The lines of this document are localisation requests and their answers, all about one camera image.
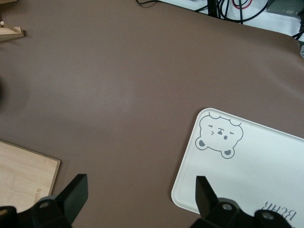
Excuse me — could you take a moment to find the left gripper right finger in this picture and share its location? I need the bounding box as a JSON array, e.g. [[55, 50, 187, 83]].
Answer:
[[191, 175, 292, 228]]

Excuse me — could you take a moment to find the grey metal box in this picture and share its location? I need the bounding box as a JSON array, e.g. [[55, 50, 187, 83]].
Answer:
[[266, 0, 304, 16]]

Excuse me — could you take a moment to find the black cable bundle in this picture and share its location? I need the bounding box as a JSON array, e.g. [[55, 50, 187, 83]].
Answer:
[[196, 0, 230, 19]]

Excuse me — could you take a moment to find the wooden peg rack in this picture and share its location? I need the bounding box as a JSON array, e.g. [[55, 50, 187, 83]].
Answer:
[[0, 0, 26, 43]]

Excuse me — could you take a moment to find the wooden cutting board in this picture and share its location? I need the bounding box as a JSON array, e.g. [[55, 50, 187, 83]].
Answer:
[[0, 139, 61, 210]]

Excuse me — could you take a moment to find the brown table mat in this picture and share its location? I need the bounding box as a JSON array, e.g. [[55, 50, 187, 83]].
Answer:
[[0, 0, 304, 228]]

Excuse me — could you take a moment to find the looped black cable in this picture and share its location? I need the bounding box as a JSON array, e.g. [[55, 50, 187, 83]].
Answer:
[[225, 0, 270, 25]]

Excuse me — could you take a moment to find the cream tray with bear print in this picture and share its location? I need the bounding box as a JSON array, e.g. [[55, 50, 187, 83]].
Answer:
[[170, 107, 304, 228]]

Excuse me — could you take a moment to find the thin black cable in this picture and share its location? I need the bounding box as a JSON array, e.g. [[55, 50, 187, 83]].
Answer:
[[135, 0, 158, 7]]

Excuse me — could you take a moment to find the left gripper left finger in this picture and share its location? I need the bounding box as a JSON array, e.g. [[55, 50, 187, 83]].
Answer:
[[0, 174, 89, 228]]

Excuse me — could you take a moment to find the red cable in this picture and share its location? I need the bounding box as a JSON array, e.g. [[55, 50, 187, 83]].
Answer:
[[232, 0, 254, 10]]

